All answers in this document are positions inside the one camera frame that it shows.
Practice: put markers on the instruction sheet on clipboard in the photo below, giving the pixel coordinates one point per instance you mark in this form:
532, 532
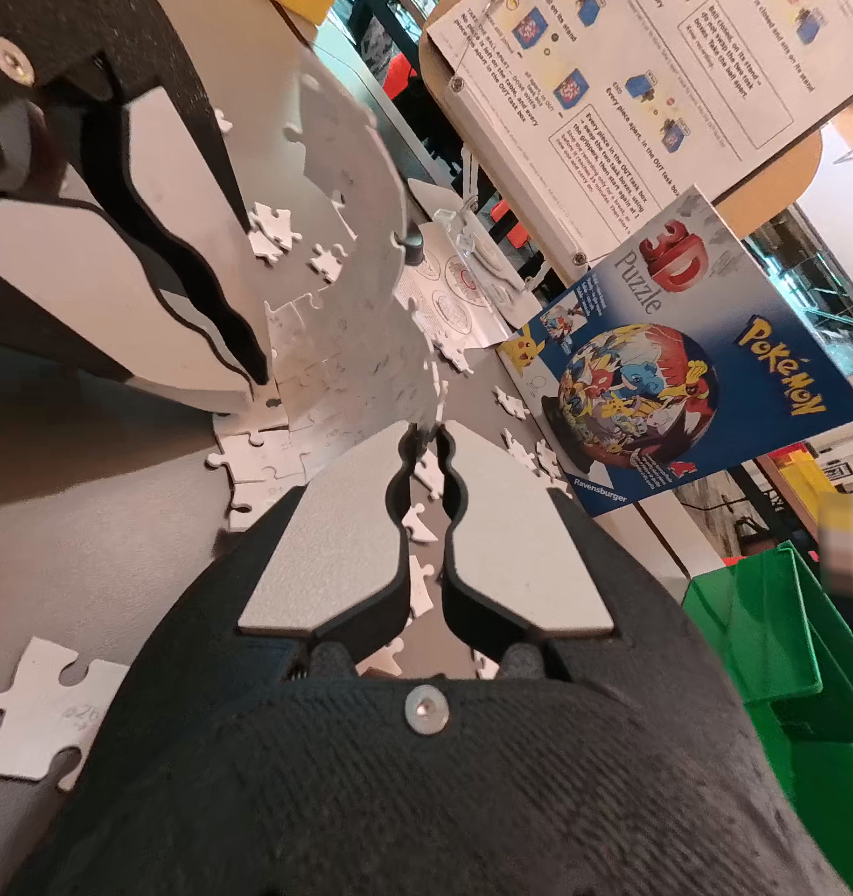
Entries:
769, 168

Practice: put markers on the assembled curved puzzle ball section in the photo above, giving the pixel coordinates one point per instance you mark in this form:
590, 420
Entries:
356, 175

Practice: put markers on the green box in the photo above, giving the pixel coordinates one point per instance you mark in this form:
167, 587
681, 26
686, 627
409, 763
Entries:
804, 665

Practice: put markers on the yellow plastic bin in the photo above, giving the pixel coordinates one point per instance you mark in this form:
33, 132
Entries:
304, 8

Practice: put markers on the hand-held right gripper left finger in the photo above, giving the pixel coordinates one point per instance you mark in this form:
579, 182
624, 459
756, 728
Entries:
328, 560

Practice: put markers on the white printed instruction leaflet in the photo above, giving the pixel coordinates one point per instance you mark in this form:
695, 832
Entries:
454, 308

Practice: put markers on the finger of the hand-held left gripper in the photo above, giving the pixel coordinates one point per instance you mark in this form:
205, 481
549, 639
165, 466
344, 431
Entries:
181, 210
69, 280

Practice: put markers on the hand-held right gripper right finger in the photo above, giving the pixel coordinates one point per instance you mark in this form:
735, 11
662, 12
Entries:
524, 560

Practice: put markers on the black round ball stand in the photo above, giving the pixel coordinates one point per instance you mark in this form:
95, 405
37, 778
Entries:
414, 245

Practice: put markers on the blue puzzle box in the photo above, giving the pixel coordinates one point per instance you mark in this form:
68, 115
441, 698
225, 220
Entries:
713, 364

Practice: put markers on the white folding stand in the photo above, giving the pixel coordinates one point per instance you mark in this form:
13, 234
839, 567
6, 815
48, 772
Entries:
489, 259

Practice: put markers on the white puzzle pieces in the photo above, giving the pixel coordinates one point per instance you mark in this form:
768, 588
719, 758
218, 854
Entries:
34, 714

